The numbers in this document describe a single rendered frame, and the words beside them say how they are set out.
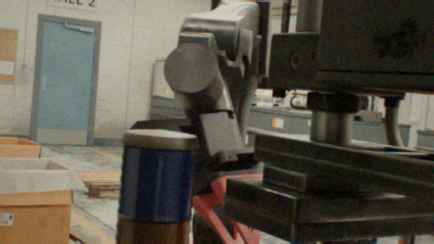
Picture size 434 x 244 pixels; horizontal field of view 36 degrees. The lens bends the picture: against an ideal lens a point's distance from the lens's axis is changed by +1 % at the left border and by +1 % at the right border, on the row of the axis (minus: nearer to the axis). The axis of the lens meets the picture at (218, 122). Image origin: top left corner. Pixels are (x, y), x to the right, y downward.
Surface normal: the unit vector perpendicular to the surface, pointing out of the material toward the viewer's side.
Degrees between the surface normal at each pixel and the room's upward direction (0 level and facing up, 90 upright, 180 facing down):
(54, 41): 90
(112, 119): 90
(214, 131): 62
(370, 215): 90
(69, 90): 90
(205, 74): 71
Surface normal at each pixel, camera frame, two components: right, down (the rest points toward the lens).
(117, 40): 0.48, 0.09
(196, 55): -0.13, -0.29
